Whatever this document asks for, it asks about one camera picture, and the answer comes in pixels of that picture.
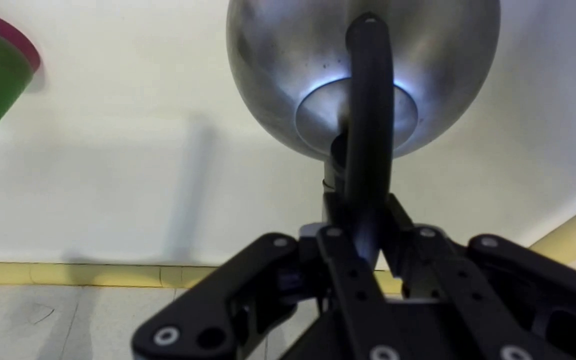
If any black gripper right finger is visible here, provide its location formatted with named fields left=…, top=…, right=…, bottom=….
left=373, top=191, right=576, bottom=360

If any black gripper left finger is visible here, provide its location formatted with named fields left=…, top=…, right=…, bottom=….
left=129, top=224, right=403, bottom=360

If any stainless steel kettle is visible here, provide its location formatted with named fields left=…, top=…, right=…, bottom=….
left=226, top=0, right=504, bottom=263

